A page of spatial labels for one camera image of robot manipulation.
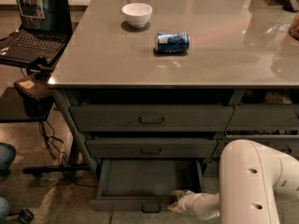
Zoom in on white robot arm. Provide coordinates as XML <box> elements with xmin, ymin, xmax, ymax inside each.
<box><xmin>168</xmin><ymin>140</ymin><xmax>299</xmax><ymax>224</ymax></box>

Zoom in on blue soda can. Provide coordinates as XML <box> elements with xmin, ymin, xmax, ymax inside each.
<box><xmin>155</xmin><ymin>33</ymin><xmax>190</xmax><ymax>53</ymax></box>

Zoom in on black caster wheel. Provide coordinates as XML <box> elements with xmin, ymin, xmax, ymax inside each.
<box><xmin>18</xmin><ymin>209</ymin><xmax>35</xmax><ymax>224</ymax></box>

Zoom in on person's leg in jeans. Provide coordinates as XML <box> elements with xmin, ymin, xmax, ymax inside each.
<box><xmin>0</xmin><ymin>143</ymin><xmax>16</xmax><ymax>175</ymax></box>

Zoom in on black laptop stand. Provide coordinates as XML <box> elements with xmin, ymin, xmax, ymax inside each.
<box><xmin>0</xmin><ymin>55</ymin><xmax>90</xmax><ymax>176</ymax></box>

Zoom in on white ceramic bowl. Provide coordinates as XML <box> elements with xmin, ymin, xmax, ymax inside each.
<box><xmin>121</xmin><ymin>3</ymin><xmax>152</xmax><ymax>28</ymax></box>

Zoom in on brown object at table edge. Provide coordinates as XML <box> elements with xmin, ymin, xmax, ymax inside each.
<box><xmin>289</xmin><ymin>13</ymin><xmax>299</xmax><ymax>40</ymax></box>

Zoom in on black laptop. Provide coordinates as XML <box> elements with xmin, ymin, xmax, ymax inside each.
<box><xmin>0</xmin><ymin>0</ymin><xmax>73</xmax><ymax>65</ymax></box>

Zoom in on black floor cable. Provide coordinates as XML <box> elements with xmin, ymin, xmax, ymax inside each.
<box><xmin>38</xmin><ymin>120</ymin><xmax>114</xmax><ymax>224</ymax></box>

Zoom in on grey cabinet frame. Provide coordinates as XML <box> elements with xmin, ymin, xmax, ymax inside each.
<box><xmin>52</xmin><ymin>90</ymin><xmax>97</xmax><ymax>177</ymax></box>

